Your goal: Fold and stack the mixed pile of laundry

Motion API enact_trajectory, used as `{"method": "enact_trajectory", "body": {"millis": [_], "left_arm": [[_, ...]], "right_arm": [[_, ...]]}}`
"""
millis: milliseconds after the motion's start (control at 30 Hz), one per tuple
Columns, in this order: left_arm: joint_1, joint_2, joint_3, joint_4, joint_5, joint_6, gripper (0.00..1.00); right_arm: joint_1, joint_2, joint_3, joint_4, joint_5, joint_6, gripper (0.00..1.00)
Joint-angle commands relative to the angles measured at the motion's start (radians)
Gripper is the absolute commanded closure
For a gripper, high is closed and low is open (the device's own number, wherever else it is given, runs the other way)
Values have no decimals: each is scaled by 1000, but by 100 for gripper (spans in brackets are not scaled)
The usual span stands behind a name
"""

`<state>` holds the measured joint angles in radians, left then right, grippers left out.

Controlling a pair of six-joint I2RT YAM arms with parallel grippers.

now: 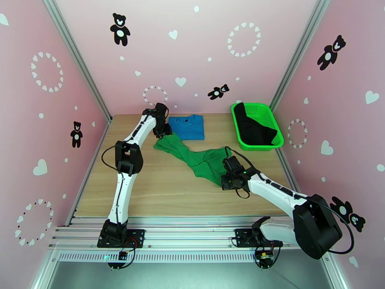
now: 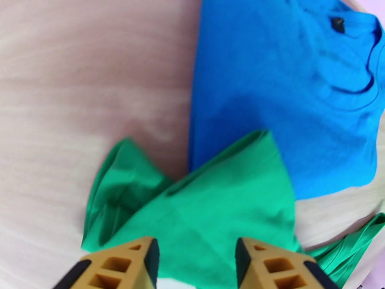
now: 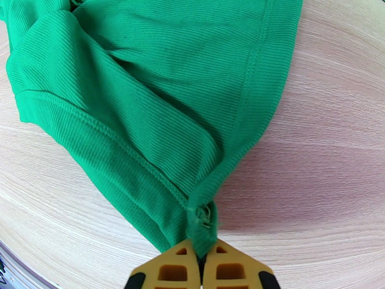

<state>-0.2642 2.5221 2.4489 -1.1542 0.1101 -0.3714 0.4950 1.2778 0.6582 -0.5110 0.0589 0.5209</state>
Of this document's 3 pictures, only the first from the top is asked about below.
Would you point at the aluminium left side rail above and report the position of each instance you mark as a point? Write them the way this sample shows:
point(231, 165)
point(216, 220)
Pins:
point(90, 170)

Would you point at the grey metal lower panel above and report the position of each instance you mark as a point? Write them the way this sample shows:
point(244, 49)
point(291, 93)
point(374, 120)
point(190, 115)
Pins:
point(192, 276)

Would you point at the yellow power connector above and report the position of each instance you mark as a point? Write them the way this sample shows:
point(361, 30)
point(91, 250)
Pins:
point(264, 254)

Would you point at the black garment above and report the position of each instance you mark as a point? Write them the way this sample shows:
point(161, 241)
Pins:
point(255, 131)

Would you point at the aluminium front rail platform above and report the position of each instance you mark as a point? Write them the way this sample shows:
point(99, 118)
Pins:
point(186, 234)

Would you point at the black teddy bear wall sticker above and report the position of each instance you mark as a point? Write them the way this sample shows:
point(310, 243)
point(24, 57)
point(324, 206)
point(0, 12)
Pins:
point(76, 134)
point(331, 52)
point(218, 92)
point(120, 29)

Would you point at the aluminium right side rail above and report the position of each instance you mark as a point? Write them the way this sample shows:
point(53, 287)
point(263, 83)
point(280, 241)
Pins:
point(288, 173)

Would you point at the blue t-shirt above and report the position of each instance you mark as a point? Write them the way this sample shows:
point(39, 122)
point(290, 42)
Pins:
point(189, 128)

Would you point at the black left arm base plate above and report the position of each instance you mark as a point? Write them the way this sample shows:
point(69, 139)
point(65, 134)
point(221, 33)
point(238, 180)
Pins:
point(138, 235)

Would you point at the aluminium corner post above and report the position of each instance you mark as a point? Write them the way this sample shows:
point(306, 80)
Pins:
point(75, 56)
point(300, 50)

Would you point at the aluminium right corner post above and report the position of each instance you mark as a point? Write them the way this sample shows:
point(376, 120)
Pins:
point(300, 50)

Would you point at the aluminium rail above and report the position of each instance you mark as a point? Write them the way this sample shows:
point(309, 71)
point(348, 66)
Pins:
point(288, 173)
point(90, 170)

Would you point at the green plastic laundry basket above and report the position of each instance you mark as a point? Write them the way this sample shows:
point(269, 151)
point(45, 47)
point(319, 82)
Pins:
point(261, 112)

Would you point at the green t-shirt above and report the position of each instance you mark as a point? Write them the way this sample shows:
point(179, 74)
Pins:
point(198, 164)

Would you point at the perforated metal strip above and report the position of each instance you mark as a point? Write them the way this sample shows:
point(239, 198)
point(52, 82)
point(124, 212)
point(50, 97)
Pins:
point(192, 256)

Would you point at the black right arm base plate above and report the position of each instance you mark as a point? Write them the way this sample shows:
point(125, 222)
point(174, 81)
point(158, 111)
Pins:
point(240, 237)

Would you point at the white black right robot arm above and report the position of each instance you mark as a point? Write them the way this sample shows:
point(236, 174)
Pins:
point(276, 191)

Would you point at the small black circuit board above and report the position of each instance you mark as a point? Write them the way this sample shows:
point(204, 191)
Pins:
point(122, 255)

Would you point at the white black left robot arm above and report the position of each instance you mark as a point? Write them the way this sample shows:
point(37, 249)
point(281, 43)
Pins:
point(123, 191)

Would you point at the aluminium left corner post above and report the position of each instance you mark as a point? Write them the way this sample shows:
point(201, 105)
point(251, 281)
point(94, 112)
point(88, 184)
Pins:
point(75, 56)

